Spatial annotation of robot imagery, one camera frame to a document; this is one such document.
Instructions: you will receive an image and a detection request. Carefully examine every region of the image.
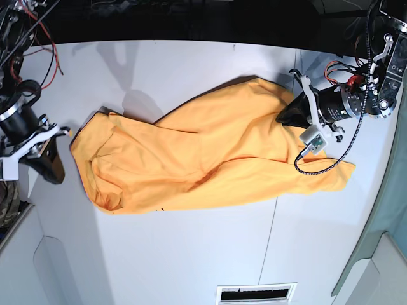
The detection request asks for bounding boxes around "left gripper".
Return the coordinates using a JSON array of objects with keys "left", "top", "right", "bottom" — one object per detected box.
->
[{"left": 276, "top": 68, "right": 344, "bottom": 143}]

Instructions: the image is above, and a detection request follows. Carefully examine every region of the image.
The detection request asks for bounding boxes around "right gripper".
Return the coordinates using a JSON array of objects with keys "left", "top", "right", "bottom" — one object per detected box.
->
[{"left": 1, "top": 122, "right": 70, "bottom": 184}]

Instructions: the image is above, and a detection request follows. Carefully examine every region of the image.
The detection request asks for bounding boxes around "yellow t-shirt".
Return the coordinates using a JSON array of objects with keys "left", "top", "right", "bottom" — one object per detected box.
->
[{"left": 71, "top": 78, "right": 355, "bottom": 214}]

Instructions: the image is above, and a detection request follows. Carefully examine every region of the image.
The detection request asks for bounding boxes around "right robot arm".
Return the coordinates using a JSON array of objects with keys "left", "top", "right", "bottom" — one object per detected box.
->
[{"left": 1, "top": 1, "right": 71, "bottom": 184}]

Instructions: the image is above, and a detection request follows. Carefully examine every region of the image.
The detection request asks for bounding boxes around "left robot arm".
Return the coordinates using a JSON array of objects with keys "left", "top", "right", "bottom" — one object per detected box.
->
[{"left": 276, "top": 1, "right": 406, "bottom": 142}]

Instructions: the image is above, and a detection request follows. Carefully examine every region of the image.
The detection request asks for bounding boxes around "camouflage cloth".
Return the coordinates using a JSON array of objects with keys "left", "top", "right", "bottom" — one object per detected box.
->
[{"left": 0, "top": 181, "right": 20, "bottom": 229}]

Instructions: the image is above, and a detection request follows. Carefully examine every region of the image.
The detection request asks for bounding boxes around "white floor vent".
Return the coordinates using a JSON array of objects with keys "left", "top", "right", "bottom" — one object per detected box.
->
[{"left": 216, "top": 283, "right": 297, "bottom": 305}]

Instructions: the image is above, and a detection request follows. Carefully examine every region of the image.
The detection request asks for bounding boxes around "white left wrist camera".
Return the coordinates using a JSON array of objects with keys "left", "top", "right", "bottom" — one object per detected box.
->
[{"left": 300, "top": 125, "right": 328, "bottom": 155}]

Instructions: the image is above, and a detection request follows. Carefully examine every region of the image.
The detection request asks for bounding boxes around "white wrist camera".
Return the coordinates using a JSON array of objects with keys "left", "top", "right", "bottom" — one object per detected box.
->
[
  {"left": 300, "top": 125, "right": 328, "bottom": 155},
  {"left": 1, "top": 156, "right": 18, "bottom": 182}
]

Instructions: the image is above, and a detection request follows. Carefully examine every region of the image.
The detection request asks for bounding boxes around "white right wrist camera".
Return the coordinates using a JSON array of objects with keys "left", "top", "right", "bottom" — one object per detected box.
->
[{"left": 1, "top": 156, "right": 18, "bottom": 182}]

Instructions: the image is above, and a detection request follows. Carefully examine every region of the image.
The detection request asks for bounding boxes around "braided black camera cable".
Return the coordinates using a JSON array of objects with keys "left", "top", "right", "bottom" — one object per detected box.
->
[{"left": 294, "top": 0, "right": 382, "bottom": 176}]

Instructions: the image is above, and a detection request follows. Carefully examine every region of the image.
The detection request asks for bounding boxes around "red wire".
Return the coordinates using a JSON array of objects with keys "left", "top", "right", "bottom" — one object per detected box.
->
[{"left": 6, "top": 0, "right": 64, "bottom": 90}]

